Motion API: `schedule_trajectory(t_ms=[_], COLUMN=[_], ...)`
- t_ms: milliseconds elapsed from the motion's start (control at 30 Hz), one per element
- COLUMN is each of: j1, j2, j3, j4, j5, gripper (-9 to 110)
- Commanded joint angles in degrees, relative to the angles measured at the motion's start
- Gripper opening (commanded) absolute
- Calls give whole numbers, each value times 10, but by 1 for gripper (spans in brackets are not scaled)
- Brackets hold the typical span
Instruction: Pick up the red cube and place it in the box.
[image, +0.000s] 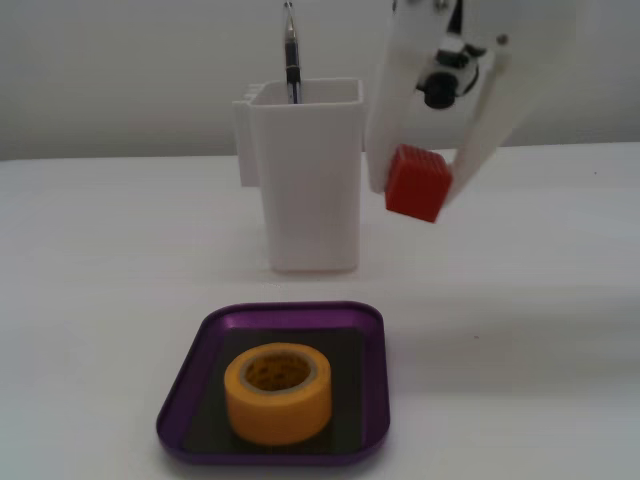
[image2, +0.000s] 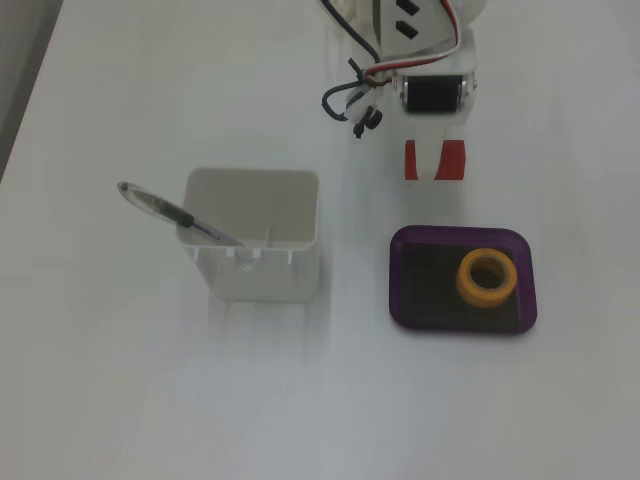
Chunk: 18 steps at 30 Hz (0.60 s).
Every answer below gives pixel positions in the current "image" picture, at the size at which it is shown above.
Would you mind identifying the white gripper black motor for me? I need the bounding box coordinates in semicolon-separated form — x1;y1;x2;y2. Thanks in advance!
366;0;513;207

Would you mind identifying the red ribbed cube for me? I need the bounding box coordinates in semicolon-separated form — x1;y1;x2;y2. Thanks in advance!
384;144;454;224

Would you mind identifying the white plastic box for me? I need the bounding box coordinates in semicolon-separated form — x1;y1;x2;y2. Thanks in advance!
231;76;364;274

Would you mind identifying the clear black ballpoint pen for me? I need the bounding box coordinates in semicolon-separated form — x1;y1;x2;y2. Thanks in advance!
282;1;303;106

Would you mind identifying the purple rectangular tray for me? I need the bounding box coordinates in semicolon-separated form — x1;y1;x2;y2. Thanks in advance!
155;300;392;468

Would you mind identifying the yellow tape roll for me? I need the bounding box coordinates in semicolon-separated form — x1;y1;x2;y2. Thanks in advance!
222;341;333;447

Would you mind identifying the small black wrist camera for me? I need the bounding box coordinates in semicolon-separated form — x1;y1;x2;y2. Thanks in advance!
416;41;488;109

